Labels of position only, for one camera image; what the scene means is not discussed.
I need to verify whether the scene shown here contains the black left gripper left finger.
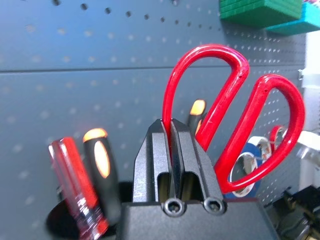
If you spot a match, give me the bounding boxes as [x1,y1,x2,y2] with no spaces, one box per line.
[132,118,174,203]

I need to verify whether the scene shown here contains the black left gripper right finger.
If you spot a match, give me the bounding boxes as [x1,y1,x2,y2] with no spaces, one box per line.
[170,119,225,202]

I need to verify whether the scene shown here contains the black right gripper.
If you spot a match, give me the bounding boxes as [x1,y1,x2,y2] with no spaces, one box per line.
[271,186,320,240]

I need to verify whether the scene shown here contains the blue tape roll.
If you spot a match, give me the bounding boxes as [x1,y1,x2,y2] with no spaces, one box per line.
[224,143,262,200]

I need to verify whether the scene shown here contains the orange black pliers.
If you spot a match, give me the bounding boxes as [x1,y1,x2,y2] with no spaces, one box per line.
[187,99,209,137]

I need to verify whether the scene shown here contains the red handled scissors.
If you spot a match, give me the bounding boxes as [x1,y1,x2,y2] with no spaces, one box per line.
[161,43,307,195]

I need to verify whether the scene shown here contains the dark grey metal pegboard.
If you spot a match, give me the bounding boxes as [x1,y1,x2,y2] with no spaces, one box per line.
[0,0,307,240]

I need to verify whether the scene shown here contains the red tape roll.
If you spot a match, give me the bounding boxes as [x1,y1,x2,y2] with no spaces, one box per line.
[269,125,289,151]

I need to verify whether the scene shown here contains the black plastic cup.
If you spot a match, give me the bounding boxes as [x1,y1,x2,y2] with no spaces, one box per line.
[45,180,134,240]

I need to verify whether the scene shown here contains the green plastic box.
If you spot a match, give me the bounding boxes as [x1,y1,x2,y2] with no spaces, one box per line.
[219,0,304,29]

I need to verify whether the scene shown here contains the teal plastic box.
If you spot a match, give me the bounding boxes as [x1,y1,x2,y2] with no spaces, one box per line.
[265,2,320,35]

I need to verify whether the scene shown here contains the orange black handled screwdriver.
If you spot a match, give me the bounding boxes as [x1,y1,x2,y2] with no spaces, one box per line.
[82,127,122,225]

